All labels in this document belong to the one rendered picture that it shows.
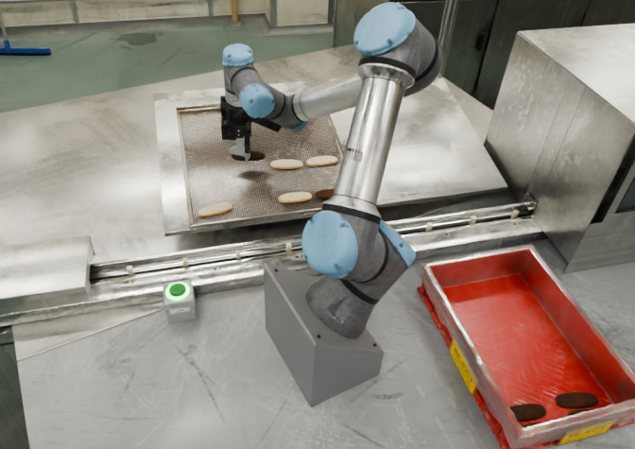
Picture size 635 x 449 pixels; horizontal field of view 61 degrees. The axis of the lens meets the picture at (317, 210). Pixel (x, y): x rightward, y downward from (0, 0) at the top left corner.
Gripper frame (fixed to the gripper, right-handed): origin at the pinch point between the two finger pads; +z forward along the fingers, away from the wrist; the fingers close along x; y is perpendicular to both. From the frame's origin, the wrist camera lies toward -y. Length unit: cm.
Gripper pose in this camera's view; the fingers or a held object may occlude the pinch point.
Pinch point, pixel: (248, 152)
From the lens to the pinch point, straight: 161.3
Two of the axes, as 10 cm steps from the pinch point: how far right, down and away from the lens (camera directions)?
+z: -0.8, 6.2, 7.8
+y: -9.9, 0.1, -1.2
